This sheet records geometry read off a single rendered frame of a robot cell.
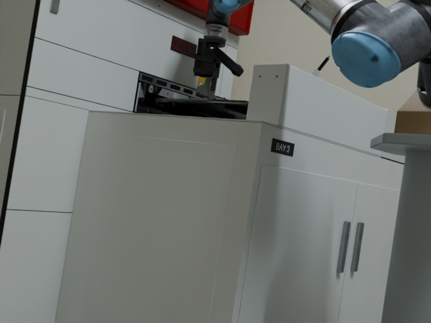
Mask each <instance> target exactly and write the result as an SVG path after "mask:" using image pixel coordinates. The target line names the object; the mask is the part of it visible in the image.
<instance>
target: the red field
mask: <svg viewBox="0 0 431 323"><path fill-rule="evenodd" d="M172 49H174V50H177V51H179V52H182V53H185V54H187V55H189V56H192V57H195V52H196V46H195V45H192V44H190V43H188V42H185V41H183V40H180V39H179V38H176V37H174V38H173V46H172Z"/></svg>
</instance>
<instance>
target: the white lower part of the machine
mask: <svg viewBox="0 0 431 323"><path fill-rule="evenodd" d="M88 115H89V111H88V110H85V109H82V108H77V107H73V106H68V105H65V104H60V103H54V102H51V101H46V100H43V99H37V98H34V97H29V96H26V95H21V96H19V95H0V323H55V319H56V311H57V307H58V300H59V295H60V287H61V283H62V275H63V268H64V263H65V255H66V251H67V243H68V239H69V231H70V226H71V219H72V211H73V207H74V200H75V195H76V187H77V183H78V175H79V171H80V163H81V156H82V151H83V143H84V139H85V132H86V127H87V119H88Z"/></svg>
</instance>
